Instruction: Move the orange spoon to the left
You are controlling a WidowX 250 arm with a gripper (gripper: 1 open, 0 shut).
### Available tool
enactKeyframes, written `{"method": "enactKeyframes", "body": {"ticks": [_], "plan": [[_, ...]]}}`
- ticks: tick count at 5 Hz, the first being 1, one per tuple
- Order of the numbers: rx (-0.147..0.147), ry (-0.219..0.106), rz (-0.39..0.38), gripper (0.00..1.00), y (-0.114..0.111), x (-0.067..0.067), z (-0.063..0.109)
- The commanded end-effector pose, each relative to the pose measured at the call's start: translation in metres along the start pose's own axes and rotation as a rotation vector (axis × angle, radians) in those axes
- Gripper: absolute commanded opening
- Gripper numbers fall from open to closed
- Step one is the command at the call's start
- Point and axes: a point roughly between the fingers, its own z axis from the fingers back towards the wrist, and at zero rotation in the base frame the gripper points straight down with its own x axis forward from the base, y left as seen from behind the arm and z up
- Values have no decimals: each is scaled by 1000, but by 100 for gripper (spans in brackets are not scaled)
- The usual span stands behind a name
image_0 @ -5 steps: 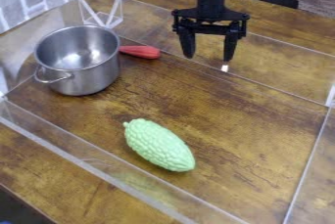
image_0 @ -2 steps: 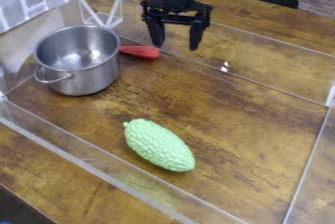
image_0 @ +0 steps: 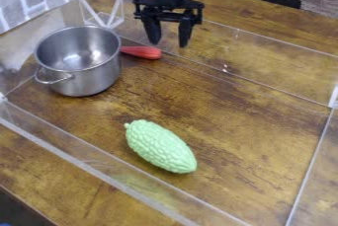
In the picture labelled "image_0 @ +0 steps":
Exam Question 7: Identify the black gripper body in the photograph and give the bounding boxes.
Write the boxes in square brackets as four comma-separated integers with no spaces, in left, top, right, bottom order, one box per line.
[132,0,204,24]

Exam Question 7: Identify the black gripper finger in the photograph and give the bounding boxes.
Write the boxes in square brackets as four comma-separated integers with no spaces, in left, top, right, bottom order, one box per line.
[141,15,161,44]
[178,19,192,47]

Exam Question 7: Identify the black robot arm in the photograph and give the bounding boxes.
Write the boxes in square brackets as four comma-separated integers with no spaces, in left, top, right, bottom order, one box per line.
[133,0,204,47]

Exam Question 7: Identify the orange spoon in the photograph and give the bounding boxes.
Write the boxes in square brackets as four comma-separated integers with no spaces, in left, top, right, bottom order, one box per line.
[120,46,163,60]

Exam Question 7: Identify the stainless steel pot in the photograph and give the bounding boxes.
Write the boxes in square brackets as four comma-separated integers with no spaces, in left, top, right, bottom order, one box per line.
[35,25,121,97]

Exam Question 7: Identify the clear acrylic tray walls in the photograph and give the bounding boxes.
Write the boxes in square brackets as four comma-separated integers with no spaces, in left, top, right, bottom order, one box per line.
[0,0,338,226]

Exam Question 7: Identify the green bitter gourd toy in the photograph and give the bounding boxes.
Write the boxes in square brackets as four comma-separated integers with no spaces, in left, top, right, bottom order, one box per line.
[124,119,196,174]

